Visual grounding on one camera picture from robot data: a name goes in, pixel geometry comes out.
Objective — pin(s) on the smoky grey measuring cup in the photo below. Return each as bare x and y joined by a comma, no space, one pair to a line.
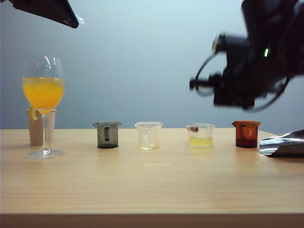
114,136

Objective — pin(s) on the amber measuring cup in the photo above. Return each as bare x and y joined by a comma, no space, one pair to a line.
247,135

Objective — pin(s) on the beige tumbler cup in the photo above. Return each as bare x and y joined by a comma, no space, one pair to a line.
35,133

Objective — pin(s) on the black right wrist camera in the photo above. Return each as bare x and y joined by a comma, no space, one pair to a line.
234,48

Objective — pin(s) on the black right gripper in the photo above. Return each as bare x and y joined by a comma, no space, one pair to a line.
242,88

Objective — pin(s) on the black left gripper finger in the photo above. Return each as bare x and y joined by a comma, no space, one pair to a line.
47,10

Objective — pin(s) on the wine glass with orange juice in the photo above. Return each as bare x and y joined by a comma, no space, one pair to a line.
44,95

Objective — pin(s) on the yellow lemon slice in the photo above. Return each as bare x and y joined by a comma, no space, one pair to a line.
32,115

